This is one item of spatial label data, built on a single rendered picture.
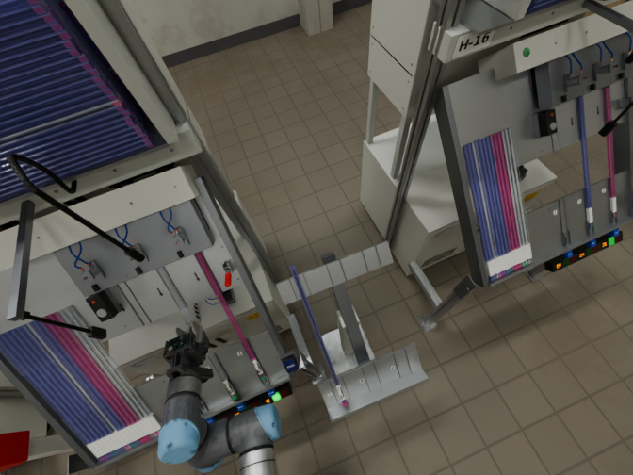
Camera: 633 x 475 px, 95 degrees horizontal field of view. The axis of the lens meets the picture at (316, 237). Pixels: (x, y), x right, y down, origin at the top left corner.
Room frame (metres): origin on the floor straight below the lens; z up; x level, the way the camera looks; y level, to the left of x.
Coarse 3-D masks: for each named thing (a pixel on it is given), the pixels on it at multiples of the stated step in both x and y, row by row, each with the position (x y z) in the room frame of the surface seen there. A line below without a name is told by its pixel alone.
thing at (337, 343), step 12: (336, 312) 0.24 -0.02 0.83; (360, 324) 0.34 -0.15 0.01; (324, 336) 0.31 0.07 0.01; (336, 336) 0.30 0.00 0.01; (348, 336) 0.19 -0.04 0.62; (336, 348) 0.23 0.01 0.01; (348, 348) 0.19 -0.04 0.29; (336, 360) 0.17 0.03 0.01; (348, 360) 0.16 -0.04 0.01; (336, 372) 0.11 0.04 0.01
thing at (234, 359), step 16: (256, 336) 0.21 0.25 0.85; (224, 352) 0.18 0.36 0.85; (240, 352) 0.17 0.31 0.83; (256, 352) 0.16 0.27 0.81; (272, 352) 0.16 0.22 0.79; (208, 368) 0.15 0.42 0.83; (224, 368) 0.14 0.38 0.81; (240, 368) 0.13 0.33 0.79; (272, 368) 0.12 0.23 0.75; (144, 384) 0.13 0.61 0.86; (160, 384) 0.13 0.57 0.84; (208, 384) 0.10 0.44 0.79; (240, 384) 0.09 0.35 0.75; (256, 384) 0.08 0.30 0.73; (144, 400) 0.09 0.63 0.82; (160, 400) 0.08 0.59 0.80; (208, 400) 0.06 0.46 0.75; (224, 400) 0.05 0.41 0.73; (160, 416) 0.04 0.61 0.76
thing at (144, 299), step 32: (192, 256) 0.41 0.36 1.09; (224, 256) 0.40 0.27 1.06; (0, 288) 0.38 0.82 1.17; (32, 288) 0.38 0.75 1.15; (64, 288) 0.37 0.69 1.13; (128, 288) 0.36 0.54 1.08; (160, 288) 0.35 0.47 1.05; (192, 288) 0.34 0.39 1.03; (224, 288) 0.33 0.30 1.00; (0, 320) 0.32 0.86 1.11; (32, 320) 0.31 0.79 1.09; (96, 320) 0.30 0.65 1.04; (128, 320) 0.29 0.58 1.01; (0, 352) 0.26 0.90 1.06
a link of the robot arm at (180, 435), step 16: (176, 400) 0.05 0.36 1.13; (192, 400) 0.05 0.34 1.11; (176, 416) 0.02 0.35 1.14; (192, 416) 0.01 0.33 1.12; (160, 432) 0.00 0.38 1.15; (176, 432) -0.01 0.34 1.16; (192, 432) -0.01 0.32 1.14; (160, 448) -0.03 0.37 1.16; (176, 448) -0.03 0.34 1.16; (192, 448) -0.04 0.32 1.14
